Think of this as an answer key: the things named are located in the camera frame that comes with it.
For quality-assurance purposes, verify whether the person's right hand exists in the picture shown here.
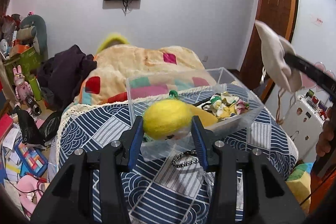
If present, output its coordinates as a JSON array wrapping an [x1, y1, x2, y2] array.
[[315, 110, 334, 157]]

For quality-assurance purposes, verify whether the floral fabric scrap bundle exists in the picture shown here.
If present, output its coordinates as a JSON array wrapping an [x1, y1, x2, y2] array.
[[209, 92, 249, 120]]

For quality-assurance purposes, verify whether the white drawstring cloth bag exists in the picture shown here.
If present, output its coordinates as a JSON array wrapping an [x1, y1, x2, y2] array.
[[255, 20, 302, 93]]

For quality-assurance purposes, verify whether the black plastic bag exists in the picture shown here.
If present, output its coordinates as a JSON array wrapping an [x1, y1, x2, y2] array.
[[14, 106, 62, 147]]

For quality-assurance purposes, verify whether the yellow fuzzy plush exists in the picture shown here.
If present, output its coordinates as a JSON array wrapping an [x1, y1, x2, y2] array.
[[96, 33, 129, 54]]

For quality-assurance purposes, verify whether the yellow felt ball toy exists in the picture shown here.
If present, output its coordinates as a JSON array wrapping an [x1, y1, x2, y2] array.
[[142, 99, 193, 140]]

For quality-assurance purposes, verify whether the black camera lens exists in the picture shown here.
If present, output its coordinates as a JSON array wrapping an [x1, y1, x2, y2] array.
[[26, 96, 42, 116]]

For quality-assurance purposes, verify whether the green knitted cloth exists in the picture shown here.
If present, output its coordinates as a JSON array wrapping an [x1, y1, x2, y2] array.
[[143, 90, 179, 140]]

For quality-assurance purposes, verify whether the brown wooden door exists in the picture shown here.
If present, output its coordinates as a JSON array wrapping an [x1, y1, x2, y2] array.
[[240, 0, 291, 90]]

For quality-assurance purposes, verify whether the black white braided bracelet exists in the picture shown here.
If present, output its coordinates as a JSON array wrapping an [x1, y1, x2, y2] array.
[[171, 150, 202, 169]]

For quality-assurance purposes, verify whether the green water bottle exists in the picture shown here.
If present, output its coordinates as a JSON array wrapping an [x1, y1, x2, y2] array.
[[28, 74, 42, 101]]

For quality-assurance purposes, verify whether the white wardrobe sliding door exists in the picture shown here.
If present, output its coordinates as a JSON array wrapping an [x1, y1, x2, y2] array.
[[265, 0, 336, 114]]

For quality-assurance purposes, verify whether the grey green neck pillow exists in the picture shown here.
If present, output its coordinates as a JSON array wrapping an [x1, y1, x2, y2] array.
[[17, 14, 48, 60]]

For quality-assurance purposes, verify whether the clear plastic storage bin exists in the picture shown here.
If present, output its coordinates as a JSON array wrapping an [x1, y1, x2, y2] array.
[[126, 66, 265, 162]]

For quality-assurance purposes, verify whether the green cardboard box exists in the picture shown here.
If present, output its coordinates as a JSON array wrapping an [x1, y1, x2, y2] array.
[[3, 47, 43, 85]]

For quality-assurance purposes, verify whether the dark purple clothing pile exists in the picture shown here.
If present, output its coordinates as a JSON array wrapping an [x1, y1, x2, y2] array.
[[37, 45, 97, 111]]

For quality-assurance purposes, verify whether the pink rabbit figure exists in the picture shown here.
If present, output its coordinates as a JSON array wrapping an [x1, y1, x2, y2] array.
[[13, 65, 33, 103]]

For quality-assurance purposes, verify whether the colourful blue game box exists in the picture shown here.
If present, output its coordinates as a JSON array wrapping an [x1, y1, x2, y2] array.
[[14, 142, 49, 177]]

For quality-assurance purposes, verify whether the blue white patterned bedspread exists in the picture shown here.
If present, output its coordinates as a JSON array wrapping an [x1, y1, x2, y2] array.
[[49, 98, 298, 223]]

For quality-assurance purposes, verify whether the yellow sponge block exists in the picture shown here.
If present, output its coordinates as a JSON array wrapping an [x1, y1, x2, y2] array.
[[188, 105, 218, 127]]

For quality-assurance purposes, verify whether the red flat box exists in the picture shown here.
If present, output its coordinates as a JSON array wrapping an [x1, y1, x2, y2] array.
[[0, 114, 13, 141]]

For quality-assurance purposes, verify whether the beige fleece patchwork blanket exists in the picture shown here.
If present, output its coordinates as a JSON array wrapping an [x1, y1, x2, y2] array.
[[74, 44, 218, 105]]

